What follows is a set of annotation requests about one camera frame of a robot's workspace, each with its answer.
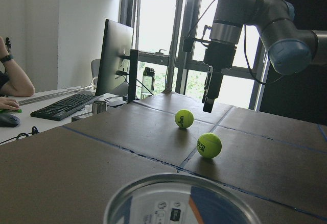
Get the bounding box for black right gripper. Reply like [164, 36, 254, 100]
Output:
[202, 41, 237, 112]

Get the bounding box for Roland Garros tennis ball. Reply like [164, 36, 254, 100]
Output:
[197, 133, 222, 159]

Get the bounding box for white tennis ball can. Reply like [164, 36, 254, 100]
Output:
[103, 173, 260, 223]

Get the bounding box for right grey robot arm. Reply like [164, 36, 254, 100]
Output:
[202, 0, 326, 112]

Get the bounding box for Wilson tennis ball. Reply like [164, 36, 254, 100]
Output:
[175, 109, 194, 129]

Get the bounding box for green water bottle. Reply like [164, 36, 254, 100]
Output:
[141, 67, 155, 99]

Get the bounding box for black computer monitor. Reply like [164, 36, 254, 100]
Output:
[96, 19, 138, 103]

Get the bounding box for small metal cup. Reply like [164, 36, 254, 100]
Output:
[92, 101, 107, 114]

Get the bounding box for black keyboard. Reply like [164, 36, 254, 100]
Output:
[30, 93, 100, 121]

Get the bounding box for seated person in black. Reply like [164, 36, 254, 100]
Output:
[1, 37, 35, 111]

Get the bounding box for black computer mouse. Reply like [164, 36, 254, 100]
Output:
[0, 114, 20, 128]

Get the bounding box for aluminium frame post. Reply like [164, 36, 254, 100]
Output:
[163, 0, 183, 93]

